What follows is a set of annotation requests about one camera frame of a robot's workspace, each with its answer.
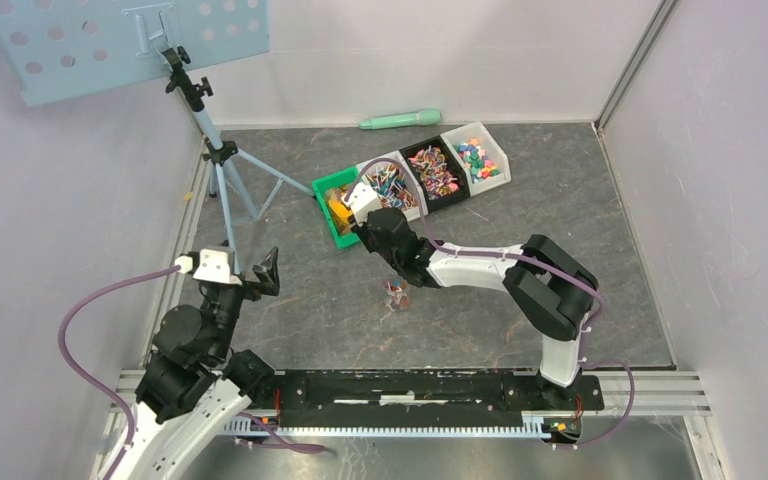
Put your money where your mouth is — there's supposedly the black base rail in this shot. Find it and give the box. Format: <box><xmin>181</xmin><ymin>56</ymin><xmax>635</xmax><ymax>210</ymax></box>
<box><xmin>252</xmin><ymin>369</ymin><xmax>605</xmax><ymax>429</ymax></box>

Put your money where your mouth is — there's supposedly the green candy bin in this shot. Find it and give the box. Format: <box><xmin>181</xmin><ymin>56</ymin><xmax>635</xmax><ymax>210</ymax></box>
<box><xmin>312</xmin><ymin>167</ymin><xmax>360</xmax><ymax>249</ymax></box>

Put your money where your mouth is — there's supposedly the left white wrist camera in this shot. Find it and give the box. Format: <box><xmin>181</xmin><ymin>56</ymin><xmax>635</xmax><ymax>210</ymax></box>
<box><xmin>173</xmin><ymin>246</ymin><xmax>242</xmax><ymax>285</ymax></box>

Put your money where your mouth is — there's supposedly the light blue music stand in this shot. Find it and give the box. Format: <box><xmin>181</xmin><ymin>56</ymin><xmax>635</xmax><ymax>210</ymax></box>
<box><xmin>0</xmin><ymin>0</ymin><xmax>314</xmax><ymax>246</ymax></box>

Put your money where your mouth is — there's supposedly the clear plastic jar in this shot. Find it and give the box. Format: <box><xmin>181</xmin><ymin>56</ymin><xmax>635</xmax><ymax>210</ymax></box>
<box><xmin>384</xmin><ymin>278</ymin><xmax>410</xmax><ymax>312</ymax></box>

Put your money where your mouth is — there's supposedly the white lollipop bin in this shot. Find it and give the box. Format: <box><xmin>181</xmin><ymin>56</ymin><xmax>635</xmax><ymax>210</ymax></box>
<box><xmin>361</xmin><ymin>151</ymin><xmax>428</xmax><ymax>221</ymax></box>

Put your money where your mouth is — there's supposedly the white candy bin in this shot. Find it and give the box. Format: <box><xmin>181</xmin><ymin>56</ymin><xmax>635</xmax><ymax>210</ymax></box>
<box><xmin>441</xmin><ymin>121</ymin><xmax>511</xmax><ymax>196</ymax></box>

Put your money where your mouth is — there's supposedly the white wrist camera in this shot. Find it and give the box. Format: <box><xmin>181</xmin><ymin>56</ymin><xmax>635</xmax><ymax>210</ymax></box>
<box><xmin>173</xmin><ymin>246</ymin><xmax>242</xmax><ymax>285</ymax></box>
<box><xmin>342</xmin><ymin>182</ymin><xmax>382</xmax><ymax>224</ymax></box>

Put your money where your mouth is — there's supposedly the mint green cylindrical handle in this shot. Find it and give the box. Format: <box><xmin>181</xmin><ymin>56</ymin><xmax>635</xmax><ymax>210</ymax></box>
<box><xmin>358</xmin><ymin>108</ymin><xmax>442</xmax><ymax>130</ymax></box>

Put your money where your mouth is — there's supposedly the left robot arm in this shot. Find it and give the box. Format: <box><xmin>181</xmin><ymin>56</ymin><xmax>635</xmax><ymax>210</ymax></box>
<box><xmin>99</xmin><ymin>246</ymin><xmax>281</xmax><ymax>479</ymax></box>

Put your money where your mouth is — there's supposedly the black lollipop bin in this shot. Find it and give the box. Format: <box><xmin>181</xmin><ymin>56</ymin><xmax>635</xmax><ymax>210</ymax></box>
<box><xmin>399</xmin><ymin>136</ymin><xmax>471</xmax><ymax>213</ymax></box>

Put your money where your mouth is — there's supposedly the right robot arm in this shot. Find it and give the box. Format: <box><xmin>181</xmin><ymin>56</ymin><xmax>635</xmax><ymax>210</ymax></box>
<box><xmin>352</xmin><ymin>208</ymin><xmax>605</xmax><ymax>408</ymax></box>

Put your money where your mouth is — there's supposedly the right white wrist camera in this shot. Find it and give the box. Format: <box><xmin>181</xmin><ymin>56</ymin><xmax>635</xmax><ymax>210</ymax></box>
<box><xmin>342</xmin><ymin>182</ymin><xmax>382</xmax><ymax>224</ymax></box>

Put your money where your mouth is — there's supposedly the yellow plastic scoop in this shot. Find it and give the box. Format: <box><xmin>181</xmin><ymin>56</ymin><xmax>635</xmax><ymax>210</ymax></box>
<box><xmin>326</xmin><ymin>198</ymin><xmax>353</xmax><ymax>236</ymax></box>

